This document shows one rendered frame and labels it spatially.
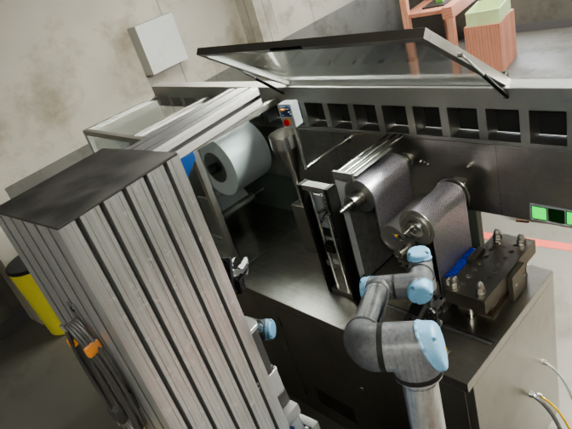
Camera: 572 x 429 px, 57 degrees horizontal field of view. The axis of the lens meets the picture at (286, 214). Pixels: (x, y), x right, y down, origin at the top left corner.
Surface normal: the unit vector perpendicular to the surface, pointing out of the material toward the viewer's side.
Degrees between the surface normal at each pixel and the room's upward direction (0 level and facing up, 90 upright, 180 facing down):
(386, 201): 92
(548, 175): 90
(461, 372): 0
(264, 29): 90
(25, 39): 90
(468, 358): 0
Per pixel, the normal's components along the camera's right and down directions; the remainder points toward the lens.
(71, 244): 0.76, 0.11
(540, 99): -0.69, 0.51
